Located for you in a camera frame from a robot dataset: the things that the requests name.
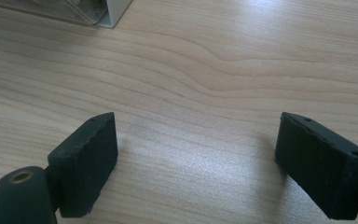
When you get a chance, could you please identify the clear plastic box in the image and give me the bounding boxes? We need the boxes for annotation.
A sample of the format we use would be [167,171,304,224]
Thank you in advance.
[0,0,133,30]

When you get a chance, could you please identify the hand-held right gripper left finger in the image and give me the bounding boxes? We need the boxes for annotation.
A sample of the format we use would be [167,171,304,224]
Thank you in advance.
[47,111,119,218]

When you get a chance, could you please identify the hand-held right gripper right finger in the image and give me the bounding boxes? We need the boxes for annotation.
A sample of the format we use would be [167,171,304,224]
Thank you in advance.
[274,111,358,221]

